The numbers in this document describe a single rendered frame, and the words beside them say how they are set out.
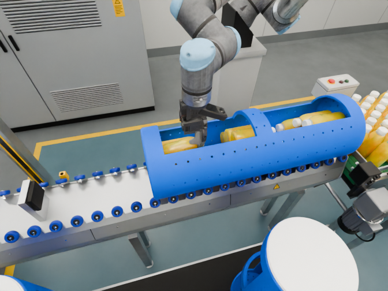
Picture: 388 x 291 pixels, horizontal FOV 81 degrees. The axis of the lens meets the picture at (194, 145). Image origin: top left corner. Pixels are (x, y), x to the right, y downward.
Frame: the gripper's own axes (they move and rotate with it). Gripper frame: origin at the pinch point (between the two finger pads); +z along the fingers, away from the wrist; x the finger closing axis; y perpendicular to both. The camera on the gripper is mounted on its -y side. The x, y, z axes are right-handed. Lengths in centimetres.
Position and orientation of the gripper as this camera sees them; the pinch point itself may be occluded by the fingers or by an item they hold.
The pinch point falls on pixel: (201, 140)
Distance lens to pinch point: 86.0
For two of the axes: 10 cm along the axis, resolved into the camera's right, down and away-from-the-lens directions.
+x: 2.6, 7.5, -6.1
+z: -0.1, 6.3, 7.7
